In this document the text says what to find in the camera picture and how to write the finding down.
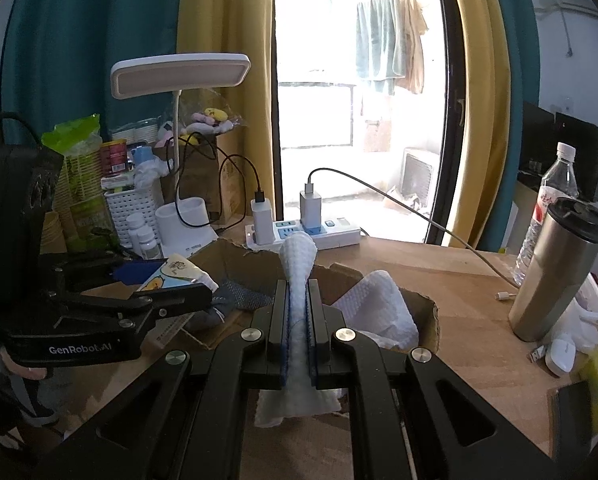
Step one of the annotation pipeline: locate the red tin can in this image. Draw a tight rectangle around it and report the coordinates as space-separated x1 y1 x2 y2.
100 139 128 177

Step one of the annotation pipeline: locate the white pill bottle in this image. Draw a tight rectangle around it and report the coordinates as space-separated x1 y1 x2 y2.
138 226 162 260
127 212 146 255

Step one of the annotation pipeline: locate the white usb charger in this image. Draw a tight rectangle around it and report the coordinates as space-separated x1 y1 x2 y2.
299 192 322 230
250 198 275 246

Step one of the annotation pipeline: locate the bag of plush toys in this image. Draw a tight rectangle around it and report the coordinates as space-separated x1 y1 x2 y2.
156 89 247 148

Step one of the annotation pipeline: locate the green snack bag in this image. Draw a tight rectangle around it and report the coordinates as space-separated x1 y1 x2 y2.
41 114 114 252

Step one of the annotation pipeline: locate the white power strip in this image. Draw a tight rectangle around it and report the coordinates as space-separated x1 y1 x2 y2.
245 216 363 254

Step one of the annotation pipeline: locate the grey charging cable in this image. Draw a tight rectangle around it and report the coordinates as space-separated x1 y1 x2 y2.
305 167 522 290

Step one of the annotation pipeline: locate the dark grey knitted fabric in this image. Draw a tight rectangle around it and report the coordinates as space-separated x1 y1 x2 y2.
184 281 273 332

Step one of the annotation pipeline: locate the yellow curtain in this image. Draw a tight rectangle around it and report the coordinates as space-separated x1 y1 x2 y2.
175 0 280 226

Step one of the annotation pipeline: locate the white computer mouse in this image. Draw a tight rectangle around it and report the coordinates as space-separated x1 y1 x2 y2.
545 335 576 377

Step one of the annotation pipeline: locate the stainless steel tumbler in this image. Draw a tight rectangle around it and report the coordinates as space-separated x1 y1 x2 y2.
508 197 598 342

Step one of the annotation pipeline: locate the white perforated plastic basket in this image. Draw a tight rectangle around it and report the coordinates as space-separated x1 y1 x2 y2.
104 181 163 248

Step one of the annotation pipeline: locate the clear plastic water bottle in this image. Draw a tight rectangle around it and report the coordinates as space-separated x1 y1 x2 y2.
512 142 579 286

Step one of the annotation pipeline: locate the white desk lamp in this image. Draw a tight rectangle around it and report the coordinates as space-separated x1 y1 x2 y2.
110 53 251 257

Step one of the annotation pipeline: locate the black charging cable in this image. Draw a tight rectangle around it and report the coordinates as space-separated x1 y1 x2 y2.
164 131 268 233

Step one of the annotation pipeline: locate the cartoon print pouch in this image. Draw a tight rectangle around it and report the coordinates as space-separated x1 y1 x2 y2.
138 254 219 292

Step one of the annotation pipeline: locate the brown cardboard box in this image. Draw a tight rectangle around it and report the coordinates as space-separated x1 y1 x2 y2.
62 235 439 363

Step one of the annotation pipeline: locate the white textured cloth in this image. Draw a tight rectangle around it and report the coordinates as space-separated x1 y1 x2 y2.
255 232 340 428
333 270 419 351

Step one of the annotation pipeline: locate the teal curtain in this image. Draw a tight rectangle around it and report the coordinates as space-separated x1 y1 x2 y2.
0 0 180 134

